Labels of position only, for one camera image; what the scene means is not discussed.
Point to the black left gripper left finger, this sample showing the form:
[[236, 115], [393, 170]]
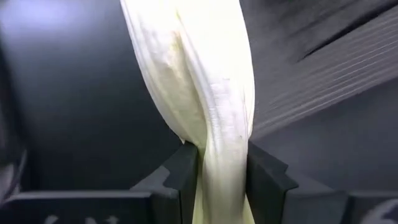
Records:
[[186, 174]]

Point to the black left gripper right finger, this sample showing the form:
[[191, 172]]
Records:
[[264, 186]]

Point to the pale green celery bunch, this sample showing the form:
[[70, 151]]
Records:
[[199, 77]]

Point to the grey woven placemat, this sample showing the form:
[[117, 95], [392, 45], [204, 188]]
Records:
[[326, 77]]

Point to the black table mat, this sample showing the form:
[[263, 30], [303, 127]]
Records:
[[77, 93]]

